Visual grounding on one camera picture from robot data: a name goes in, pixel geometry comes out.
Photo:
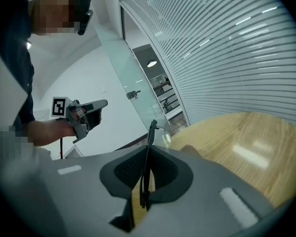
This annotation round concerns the person's left hand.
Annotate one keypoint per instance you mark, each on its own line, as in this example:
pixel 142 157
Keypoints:
pixel 78 113

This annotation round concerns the white open shelf unit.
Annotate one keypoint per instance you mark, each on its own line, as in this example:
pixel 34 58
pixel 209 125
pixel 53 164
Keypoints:
pixel 75 152

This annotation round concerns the black head-worn camera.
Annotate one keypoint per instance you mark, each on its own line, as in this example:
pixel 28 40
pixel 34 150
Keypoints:
pixel 85 23

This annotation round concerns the person's left forearm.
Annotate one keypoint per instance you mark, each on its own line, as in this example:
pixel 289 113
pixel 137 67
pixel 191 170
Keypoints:
pixel 47 132

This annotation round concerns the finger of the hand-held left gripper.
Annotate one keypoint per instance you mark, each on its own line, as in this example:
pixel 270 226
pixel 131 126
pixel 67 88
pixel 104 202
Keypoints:
pixel 98 104
pixel 93 118

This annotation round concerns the frosted glass door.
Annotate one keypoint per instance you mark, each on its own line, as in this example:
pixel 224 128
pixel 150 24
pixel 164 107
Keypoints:
pixel 128 70

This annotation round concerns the round wooden side table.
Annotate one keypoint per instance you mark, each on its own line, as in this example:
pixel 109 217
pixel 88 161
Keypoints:
pixel 236 137

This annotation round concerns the black metal railing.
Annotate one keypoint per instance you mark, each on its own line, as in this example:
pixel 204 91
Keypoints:
pixel 162 89

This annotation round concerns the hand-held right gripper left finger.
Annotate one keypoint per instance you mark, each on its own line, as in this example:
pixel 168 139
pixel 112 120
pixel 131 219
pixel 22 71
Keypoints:
pixel 84 194

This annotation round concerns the person's head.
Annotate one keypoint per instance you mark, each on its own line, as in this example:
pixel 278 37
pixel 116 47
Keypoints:
pixel 54 13

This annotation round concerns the person's dark navy shirt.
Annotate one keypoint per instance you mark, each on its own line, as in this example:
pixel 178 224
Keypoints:
pixel 12 21

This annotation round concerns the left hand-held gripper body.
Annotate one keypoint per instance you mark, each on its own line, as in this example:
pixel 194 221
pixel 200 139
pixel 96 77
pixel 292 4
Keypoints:
pixel 60 106

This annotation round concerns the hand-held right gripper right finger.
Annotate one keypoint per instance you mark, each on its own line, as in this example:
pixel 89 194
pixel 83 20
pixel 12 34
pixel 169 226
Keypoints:
pixel 199 206

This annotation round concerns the round ceiling lamp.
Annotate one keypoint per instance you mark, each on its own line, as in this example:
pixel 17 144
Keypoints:
pixel 152 63

